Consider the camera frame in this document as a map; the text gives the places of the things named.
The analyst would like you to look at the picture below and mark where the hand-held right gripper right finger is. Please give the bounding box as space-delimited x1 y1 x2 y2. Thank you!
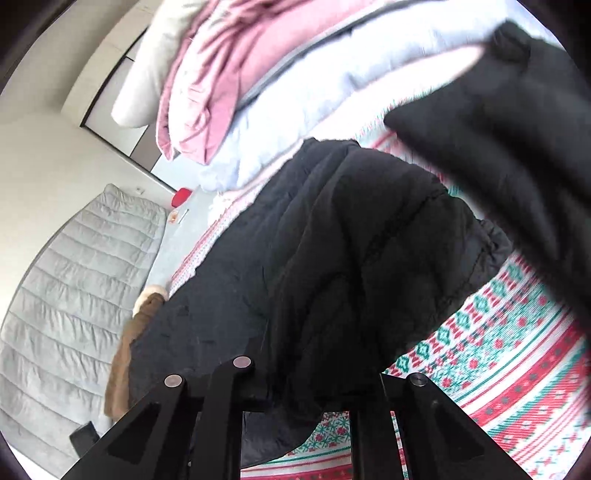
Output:
350 371 529 480

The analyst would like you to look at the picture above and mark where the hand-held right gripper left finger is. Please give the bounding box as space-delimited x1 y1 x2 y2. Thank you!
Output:
62 355 254 480

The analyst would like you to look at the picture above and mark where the black quilted jacket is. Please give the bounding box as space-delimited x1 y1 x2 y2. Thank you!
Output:
127 137 513 467

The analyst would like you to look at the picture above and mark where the red green patterned bed sheet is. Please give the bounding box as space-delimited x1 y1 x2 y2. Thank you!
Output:
168 124 591 480

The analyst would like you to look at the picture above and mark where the brown folded cloth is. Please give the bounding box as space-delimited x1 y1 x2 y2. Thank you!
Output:
105 286 169 418

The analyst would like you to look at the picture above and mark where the small black box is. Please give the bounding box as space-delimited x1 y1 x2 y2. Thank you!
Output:
69 422 100 448

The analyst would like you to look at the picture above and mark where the grey bed mat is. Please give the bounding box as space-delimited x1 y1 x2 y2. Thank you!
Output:
148 187 241 296

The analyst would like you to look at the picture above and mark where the grey quilted headboard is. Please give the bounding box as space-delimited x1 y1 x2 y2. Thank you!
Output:
0 184 167 480

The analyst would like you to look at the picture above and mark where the white sliding door wardrobe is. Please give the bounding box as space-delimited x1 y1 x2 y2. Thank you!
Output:
60 28 178 195

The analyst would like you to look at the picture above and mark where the light blue duvet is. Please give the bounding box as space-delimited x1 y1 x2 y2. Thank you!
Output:
198 18 499 192

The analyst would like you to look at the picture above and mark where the black folded garment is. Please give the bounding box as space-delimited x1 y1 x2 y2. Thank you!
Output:
383 21 591 333

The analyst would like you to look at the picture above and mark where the beige pillow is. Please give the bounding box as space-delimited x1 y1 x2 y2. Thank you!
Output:
111 0 218 129

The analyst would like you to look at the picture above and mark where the pink velvet blanket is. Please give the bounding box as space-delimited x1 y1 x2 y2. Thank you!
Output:
156 0 384 164

